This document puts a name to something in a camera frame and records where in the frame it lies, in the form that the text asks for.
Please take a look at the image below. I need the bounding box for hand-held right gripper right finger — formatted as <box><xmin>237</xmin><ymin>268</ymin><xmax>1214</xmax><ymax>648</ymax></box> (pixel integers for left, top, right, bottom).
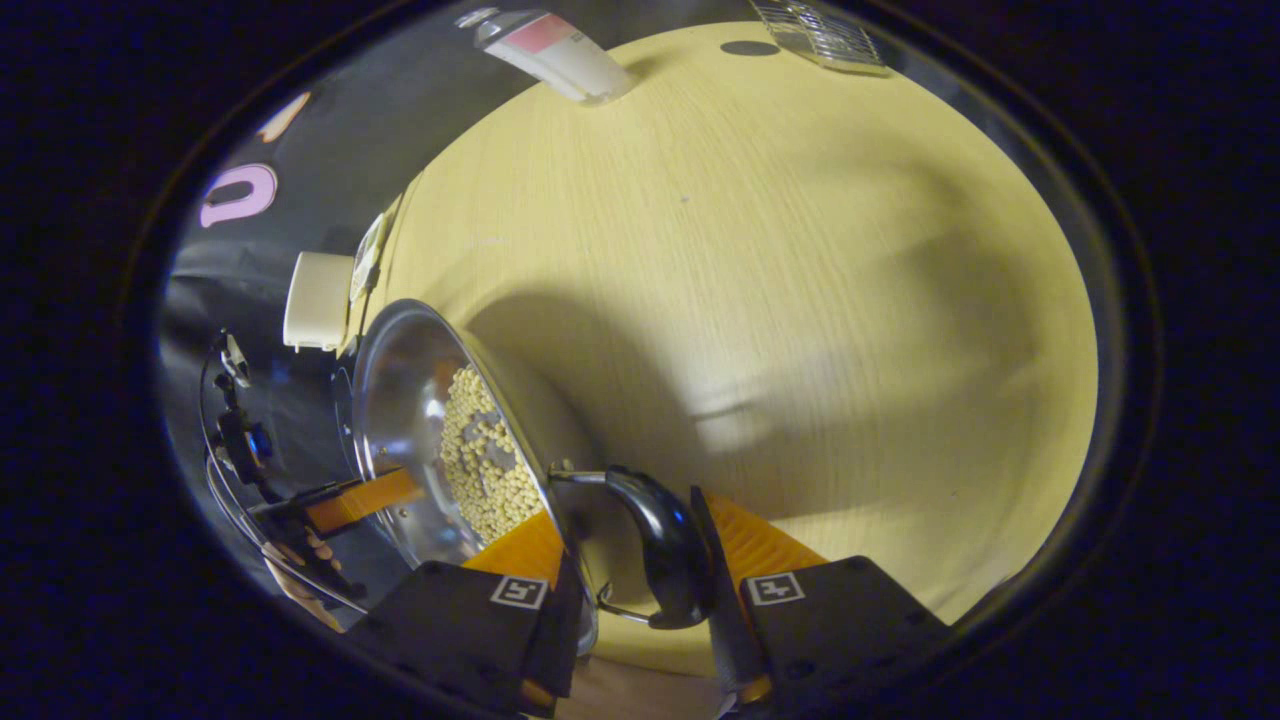
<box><xmin>690</xmin><ymin>487</ymin><xmax>951</xmax><ymax>716</ymax></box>

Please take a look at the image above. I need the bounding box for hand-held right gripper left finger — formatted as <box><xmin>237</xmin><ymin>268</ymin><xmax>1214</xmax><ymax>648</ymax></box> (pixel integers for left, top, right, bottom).
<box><xmin>345</xmin><ymin>510</ymin><xmax>581</xmax><ymax>716</ymax></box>

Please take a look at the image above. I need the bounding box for black induction cooktop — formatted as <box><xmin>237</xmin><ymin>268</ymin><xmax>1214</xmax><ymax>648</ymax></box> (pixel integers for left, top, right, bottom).
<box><xmin>330</xmin><ymin>360</ymin><xmax>358</xmax><ymax>471</ymax></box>

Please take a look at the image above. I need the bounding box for steel pot with black handle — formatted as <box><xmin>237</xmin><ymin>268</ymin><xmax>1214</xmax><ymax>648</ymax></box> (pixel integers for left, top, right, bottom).
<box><xmin>350</xmin><ymin>298</ymin><xmax>716</xmax><ymax>656</ymax></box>

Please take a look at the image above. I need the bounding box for pile of yellow soybeans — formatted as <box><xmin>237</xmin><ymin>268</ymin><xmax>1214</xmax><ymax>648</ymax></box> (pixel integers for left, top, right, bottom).
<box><xmin>440</xmin><ymin>365</ymin><xmax>546</xmax><ymax>546</ymax></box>

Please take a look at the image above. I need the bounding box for white toaster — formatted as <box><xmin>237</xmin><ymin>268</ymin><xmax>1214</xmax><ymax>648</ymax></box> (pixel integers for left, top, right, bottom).
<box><xmin>283</xmin><ymin>252</ymin><xmax>356</xmax><ymax>353</ymax></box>

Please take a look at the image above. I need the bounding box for white divided bean dish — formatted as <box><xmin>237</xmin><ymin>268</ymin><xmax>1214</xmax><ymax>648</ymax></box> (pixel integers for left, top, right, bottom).
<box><xmin>350</xmin><ymin>212</ymin><xmax>389</xmax><ymax>303</ymax></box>

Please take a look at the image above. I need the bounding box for small clear plastic bottle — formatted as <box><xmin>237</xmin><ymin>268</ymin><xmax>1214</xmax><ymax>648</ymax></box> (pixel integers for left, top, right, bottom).
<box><xmin>458</xmin><ymin>8</ymin><xmax>636</xmax><ymax>106</ymax></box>

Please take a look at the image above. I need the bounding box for ribbed glass cup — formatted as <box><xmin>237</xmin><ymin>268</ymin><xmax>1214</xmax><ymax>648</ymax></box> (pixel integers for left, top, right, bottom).
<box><xmin>750</xmin><ymin>0</ymin><xmax>891</xmax><ymax>76</ymax></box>

